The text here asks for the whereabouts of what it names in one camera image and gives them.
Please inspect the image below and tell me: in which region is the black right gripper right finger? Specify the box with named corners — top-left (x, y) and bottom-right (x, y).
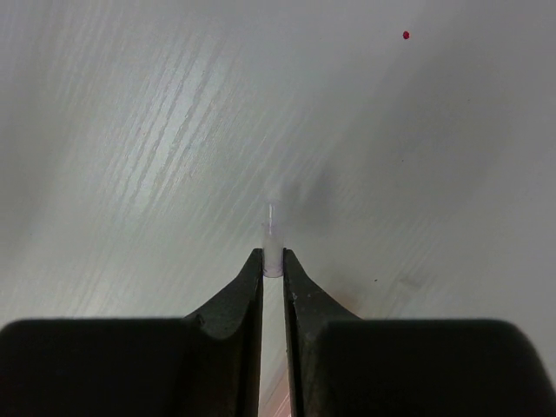
top-left (283, 250), bottom-right (548, 416)

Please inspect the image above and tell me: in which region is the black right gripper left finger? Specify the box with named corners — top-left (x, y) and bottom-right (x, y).
top-left (1, 249), bottom-right (263, 416)

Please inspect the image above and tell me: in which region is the clear purple pen cap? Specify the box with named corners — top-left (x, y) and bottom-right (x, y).
top-left (262, 189), bottom-right (284, 278)

